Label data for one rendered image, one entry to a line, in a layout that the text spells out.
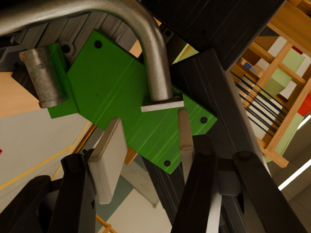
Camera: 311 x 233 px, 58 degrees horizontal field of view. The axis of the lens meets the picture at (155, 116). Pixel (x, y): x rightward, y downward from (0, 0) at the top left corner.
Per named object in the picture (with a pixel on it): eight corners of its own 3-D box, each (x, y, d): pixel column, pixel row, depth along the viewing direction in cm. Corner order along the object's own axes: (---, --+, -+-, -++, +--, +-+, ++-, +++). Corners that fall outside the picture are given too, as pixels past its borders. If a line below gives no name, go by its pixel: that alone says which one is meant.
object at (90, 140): (99, 143, 73) (108, 150, 73) (63, 163, 58) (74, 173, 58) (192, 14, 61) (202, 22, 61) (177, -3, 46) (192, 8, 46)
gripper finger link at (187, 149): (179, 149, 15) (194, 147, 15) (177, 108, 21) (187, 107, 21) (186, 197, 16) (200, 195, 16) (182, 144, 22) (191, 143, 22)
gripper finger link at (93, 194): (88, 214, 15) (34, 220, 15) (108, 166, 19) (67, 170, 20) (81, 190, 14) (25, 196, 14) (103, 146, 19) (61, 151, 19)
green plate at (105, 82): (71, 83, 48) (171, 151, 51) (51, 96, 40) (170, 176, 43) (107, 26, 45) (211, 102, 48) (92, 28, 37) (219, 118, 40)
